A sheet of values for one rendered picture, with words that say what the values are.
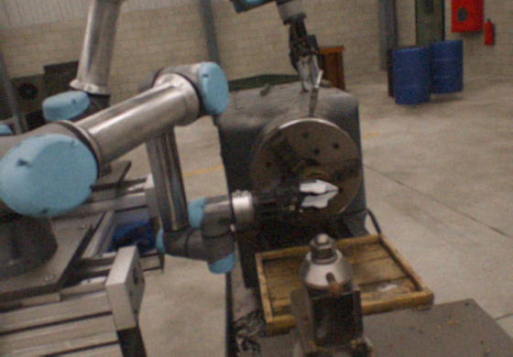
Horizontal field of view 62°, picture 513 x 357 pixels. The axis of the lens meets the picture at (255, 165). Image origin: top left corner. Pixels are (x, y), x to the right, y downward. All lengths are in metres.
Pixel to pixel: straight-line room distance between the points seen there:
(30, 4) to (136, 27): 2.28
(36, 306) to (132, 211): 0.50
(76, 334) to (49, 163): 0.32
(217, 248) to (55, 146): 0.53
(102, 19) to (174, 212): 0.58
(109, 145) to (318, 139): 0.63
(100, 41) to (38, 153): 0.74
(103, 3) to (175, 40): 9.79
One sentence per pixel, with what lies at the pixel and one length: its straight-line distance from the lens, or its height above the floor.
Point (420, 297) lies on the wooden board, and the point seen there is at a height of 0.90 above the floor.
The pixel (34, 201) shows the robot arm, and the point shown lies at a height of 1.30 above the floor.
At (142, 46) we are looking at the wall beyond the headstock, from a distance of 11.06.
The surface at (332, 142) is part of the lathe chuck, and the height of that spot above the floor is 1.16.
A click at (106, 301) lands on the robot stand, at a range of 0.79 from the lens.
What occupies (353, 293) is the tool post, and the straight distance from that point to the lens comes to 0.66.
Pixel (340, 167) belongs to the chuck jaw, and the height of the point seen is 1.10.
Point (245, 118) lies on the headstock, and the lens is 1.33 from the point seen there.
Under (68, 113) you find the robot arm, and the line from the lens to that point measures 1.22.
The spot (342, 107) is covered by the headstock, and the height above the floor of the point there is 1.22.
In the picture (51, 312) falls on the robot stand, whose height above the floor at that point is 1.09.
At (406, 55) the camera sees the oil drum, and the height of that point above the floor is 0.81.
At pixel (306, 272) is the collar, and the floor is 1.14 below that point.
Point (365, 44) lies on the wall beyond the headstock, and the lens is 12.62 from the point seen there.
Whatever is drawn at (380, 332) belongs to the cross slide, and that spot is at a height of 0.97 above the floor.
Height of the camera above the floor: 1.47
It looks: 17 degrees down
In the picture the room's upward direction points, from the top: 9 degrees counter-clockwise
